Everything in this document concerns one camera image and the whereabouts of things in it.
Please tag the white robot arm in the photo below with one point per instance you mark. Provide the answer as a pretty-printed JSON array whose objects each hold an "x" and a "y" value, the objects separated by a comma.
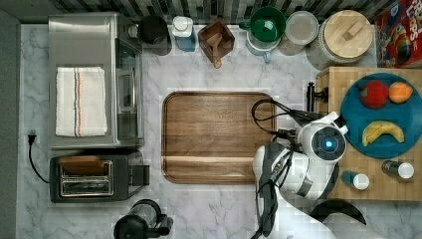
[{"x": 304, "y": 168}]

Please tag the black cylindrical canister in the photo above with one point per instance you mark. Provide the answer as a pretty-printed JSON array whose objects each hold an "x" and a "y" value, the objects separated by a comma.
[{"x": 153, "y": 33}]

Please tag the clear lidded container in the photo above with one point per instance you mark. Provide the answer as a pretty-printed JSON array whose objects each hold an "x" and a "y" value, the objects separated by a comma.
[{"x": 302, "y": 28}]

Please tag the white striped dish towel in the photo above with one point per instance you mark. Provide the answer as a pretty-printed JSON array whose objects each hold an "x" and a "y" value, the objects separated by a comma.
[{"x": 80, "y": 102}]

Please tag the light blue mug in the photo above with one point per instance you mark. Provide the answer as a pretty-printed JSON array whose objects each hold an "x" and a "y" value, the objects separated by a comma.
[{"x": 258, "y": 48}]

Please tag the yellow banana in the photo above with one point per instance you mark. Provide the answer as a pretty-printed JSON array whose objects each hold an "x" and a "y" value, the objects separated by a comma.
[{"x": 377, "y": 128}]

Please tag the green mug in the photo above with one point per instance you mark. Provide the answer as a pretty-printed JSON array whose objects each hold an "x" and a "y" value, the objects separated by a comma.
[{"x": 267, "y": 24}]

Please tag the dark wooden spoon box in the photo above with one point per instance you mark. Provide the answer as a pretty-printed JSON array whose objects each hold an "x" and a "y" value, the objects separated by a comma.
[{"x": 227, "y": 43}]

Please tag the blue round plate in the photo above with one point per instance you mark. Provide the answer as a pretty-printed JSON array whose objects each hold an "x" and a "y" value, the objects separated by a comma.
[{"x": 358, "y": 116}]

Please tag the stainless steel toaster oven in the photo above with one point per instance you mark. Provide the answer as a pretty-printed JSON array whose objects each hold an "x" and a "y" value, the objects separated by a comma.
[{"x": 106, "y": 40}]

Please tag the jar with wooden lid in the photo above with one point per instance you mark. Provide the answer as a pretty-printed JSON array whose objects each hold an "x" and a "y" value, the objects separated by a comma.
[{"x": 342, "y": 39}]

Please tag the red apple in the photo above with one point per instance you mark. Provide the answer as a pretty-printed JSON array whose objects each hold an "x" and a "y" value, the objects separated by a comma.
[{"x": 374, "y": 94}]

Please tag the blue white capped shaker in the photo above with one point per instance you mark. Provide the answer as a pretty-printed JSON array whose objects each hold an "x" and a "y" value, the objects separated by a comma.
[{"x": 356, "y": 180}]

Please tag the orange fruit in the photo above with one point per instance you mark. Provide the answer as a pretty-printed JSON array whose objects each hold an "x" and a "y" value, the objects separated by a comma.
[{"x": 400, "y": 92}]

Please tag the wooden scoop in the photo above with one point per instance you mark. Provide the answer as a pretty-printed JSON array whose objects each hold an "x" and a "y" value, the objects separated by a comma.
[{"x": 214, "y": 42}]

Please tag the brown wooden cutting board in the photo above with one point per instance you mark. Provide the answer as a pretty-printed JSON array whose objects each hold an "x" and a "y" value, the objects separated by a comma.
[{"x": 212, "y": 137}]

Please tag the light wooden drawer cabinet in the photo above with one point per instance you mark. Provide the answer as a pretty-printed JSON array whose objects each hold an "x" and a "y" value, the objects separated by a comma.
[{"x": 382, "y": 186}]

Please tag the red cereal box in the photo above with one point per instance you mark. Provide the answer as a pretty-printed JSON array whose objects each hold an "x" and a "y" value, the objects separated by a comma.
[{"x": 399, "y": 36}]

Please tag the black two-slot toaster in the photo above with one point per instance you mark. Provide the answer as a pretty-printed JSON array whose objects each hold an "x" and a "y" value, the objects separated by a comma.
[{"x": 97, "y": 176}]

